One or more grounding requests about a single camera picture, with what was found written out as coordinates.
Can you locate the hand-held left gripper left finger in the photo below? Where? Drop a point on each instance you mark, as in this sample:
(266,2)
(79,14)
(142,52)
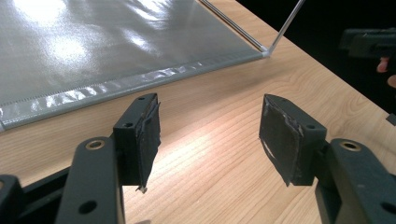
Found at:
(140,140)

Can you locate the grey two-tier shoe rack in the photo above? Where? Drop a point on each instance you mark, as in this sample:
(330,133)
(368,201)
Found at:
(93,46)

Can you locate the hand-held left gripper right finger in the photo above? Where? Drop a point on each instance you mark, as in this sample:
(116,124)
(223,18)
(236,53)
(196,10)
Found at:
(289,140)

